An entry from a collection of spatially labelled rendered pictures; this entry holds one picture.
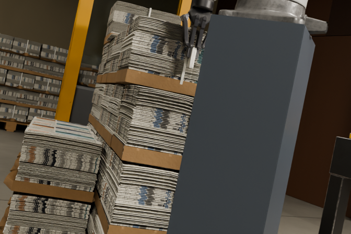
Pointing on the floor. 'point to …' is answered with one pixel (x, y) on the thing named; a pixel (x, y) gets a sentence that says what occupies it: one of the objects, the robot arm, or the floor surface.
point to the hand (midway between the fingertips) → (191, 58)
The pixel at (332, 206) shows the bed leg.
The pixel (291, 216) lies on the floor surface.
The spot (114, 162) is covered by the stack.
